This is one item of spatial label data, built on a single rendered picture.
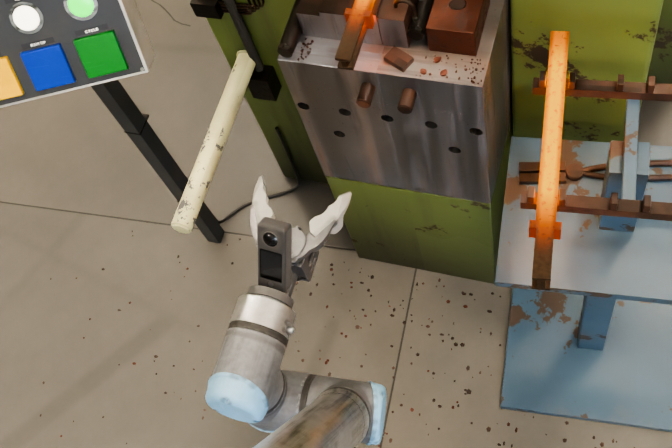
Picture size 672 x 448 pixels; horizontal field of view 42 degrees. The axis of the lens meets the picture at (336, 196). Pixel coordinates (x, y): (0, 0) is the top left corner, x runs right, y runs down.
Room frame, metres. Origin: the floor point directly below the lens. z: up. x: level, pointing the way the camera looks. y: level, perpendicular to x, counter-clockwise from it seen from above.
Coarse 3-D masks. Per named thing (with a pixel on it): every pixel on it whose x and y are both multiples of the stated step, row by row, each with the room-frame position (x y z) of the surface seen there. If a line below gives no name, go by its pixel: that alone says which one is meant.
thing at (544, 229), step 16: (560, 32) 0.80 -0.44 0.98; (560, 48) 0.77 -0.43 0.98; (560, 64) 0.75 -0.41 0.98; (560, 80) 0.72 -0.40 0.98; (560, 96) 0.69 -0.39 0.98; (544, 112) 0.68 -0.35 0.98; (560, 112) 0.66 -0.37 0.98; (544, 128) 0.65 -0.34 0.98; (560, 128) 0.64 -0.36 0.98; (544, 144) 0.62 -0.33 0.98; (560, 144) 0.61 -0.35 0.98; (544, 160) 0.60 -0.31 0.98; (544, 176) 0.57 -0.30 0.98; (544, 192) 0.55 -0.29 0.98; (544, 208) 0.52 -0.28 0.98; (544, 224) 0.50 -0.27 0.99; (560, 224) 0.49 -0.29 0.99; (544, 240) 0.47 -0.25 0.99; (544, 256) 0.45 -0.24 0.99; (544, 272) 0.43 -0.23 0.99; (544, 288) 0.42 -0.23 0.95
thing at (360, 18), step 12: (360, 0) 1.00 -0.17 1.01; (372, 0) 0.99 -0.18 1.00; (348, 12) 0.98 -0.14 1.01; (360, 12) 0.97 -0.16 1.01; (348, 24) 0.96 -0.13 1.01; (360, 24) 0.95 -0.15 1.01; (372, 24) 0.96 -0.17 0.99; (348, 36) 0.93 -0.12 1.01; (360, 36) 0.94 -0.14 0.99; (348, 48) 0.91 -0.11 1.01; (360, 48) 0.92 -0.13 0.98; (348, 60) 0.89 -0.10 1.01
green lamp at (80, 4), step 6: (72, 0) 1.16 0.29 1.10; (78, 0) 1.16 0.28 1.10; (84, 0) 1.16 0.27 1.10; (90, 0) 1.15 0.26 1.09; (72, 6) 1.16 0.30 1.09; (78, 6) 1.15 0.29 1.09; (84, 6) 1.15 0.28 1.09; (90, 6) 1.15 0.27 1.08; (72, 12) 1.15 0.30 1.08; (78, 12) 1.15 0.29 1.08; (84, 12) 1.15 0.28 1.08; (90, 12) 1.14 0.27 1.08
